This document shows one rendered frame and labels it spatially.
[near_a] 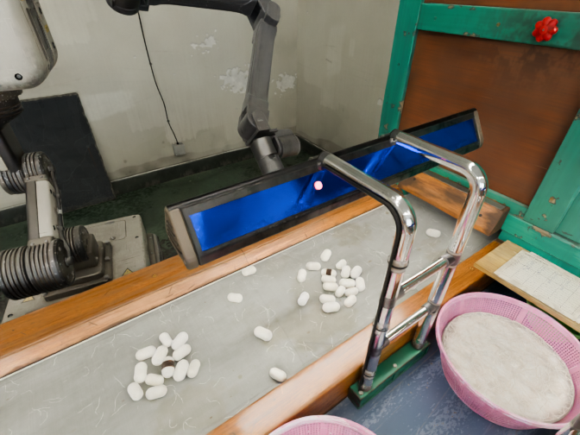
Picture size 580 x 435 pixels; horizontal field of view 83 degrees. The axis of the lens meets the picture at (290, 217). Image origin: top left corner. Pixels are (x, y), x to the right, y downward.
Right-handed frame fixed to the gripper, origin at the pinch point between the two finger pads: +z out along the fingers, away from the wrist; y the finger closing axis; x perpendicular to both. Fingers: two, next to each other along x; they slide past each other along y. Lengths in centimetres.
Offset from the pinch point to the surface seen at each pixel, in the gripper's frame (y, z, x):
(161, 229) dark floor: -14, -44, 150
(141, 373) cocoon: -41.7, 18.0, -2.1
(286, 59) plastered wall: 121, -142, 130
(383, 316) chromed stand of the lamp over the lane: -9.1, 23.7, -29.9
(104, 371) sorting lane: -47.5, 15.2, 3.0
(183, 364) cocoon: -34.9, 19.9, -3.8
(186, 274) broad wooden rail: -27.0, 3.6, 9.4
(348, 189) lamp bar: -5.9, 5.0, -31.3
